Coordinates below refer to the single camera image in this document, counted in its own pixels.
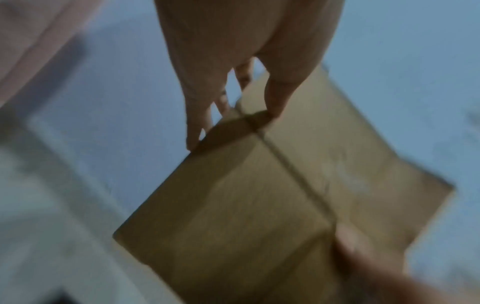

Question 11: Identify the person's right hand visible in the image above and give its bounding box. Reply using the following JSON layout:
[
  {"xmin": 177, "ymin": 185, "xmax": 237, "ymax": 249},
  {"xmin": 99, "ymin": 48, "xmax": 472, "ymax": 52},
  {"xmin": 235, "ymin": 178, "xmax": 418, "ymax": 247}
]
[{"xmin": 332, "ymin": 222, "xmax": 444, "ymax": 304}]

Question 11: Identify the person's left hand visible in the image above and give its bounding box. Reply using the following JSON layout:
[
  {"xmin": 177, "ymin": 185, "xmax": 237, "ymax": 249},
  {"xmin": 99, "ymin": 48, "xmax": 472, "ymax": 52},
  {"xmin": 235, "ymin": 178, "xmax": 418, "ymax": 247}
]
[{"xmin": 153, "ymin": 0, "xmax": 346, "ymax": 152}]

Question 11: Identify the taped brown cardboard box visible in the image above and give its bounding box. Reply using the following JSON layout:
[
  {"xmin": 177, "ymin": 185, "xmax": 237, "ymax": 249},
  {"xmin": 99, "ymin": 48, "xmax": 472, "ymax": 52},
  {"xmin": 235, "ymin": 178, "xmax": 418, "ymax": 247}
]
[{"xmin": 112, "ymin": 63, "xmax": 457, "ymax": 304}]

